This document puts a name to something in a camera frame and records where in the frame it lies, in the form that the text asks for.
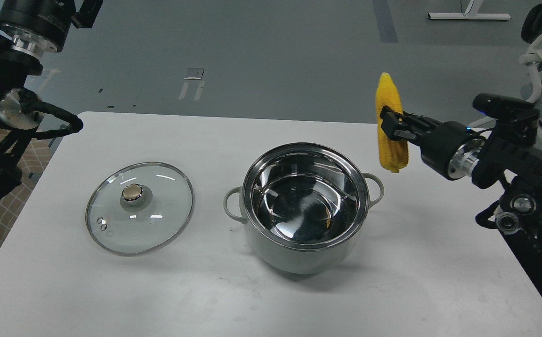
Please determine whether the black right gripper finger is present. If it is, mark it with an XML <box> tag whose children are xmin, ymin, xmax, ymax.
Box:
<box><xmin>379</xmin><ymin>105</ymin><xmax>416</xmax><ymax>141</ymax></box>

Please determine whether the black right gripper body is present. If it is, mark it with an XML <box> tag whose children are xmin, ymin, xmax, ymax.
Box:
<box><xmin>408</xmin><ymin>114</ymin><xmax>479</xmax><ymax>181</ymax></box>

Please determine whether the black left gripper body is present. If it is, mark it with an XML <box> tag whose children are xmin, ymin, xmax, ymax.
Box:
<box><xmin>0</xmin><ymin>0</ymin><xmax>76</xmax><ymax>53</ymax></box>

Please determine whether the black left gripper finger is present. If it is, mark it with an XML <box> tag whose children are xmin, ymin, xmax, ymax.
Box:
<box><xmin>72</xmin><ymin>0</ymin><xmax>104</xmax><ymax>29</ymax></box>

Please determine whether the yellow corn cob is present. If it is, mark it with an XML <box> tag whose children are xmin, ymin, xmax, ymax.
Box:
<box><xmin>375</xmin><ymin>72</ymin><xmax>408</xmax><ymax>173</ymax></box>

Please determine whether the glass pot lid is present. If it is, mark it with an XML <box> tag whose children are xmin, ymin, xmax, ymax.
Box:
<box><xmin>85</xmin><ymin>162</ymin><xmax>194</xmax><ymax>256</ymax></box>

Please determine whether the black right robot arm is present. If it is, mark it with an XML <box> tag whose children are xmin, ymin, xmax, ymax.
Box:
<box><xmin>379</xmin><ymin>93</ymin><xmax>542</xmax><ymax>296</ymax></box>

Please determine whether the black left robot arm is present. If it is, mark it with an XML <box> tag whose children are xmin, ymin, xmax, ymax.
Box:
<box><xmin>0</xmin><ymin>0</ymin><xmax>103</xmax><ymax>248</ymax></box>

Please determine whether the grey steel cooking pot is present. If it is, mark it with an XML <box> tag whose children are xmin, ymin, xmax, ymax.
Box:
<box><xmin>223</xmin><ymin>142</ymin><xmax>385</xmax><ymax>275</ymax></box>

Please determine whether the white desk base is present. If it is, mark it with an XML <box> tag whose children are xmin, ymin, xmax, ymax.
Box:
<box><xmin>427</xmin><ymin>0</ymin><xmax>511</xmax><ymax>22</ymax></box>

